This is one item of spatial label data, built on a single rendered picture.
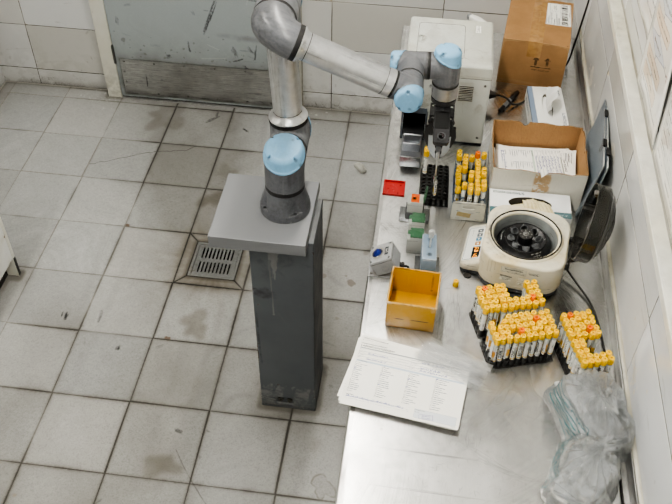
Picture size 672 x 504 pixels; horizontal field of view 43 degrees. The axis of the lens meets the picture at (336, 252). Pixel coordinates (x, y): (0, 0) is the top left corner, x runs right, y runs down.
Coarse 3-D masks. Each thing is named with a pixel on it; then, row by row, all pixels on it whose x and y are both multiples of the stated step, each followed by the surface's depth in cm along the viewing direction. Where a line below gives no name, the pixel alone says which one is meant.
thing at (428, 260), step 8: (424, 240) 241; (432, 240) 241; (424, 248) 238; (432, 248) 238; (416, 256) 249; (424, 256) 236; (432, 256) 236; (416, 264) 246; (424, 264) 237; (432, 264) 237
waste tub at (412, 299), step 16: (400, 272) 234; (416, 272) 233; (432, 272) 232; (400, 288) 239; (416, 288) 238; (432, 288) 236; (400, 304) 224; (416, 304) 236; (432, 304) 236; (400, 320) 229; (416, 320) 228; (432, 320) 226
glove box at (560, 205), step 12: (492, 192) 260; (504, 192) 260; (516, 192) 260; (528, 192) 260; (492, 204) 256; (504, 204) 256; (516, 204) 259; (528, 204) 253; (540, 204) 253; (552, 204) 256; (564, 204) 256; (564, 216) 252
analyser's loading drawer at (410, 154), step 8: (408, 128) 286; (416, 128) 286; (408, 136) 279; (416, 136) 279; (408, 144) 276; (416, 144) 275; (400, 152) 277; (408, 152) 277; (416, 152) 277; (400, 160) 274; (408, 160) 273; (416, 160) 273
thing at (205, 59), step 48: (96, 0) 411; (144, 0) 408; (192, 0) 404; (240, 0) 401; (144, 48) 427; (192, 48) 424; (240, 48) 420; (144, 96) 448; (192, 96) 444; (240, 96) 440
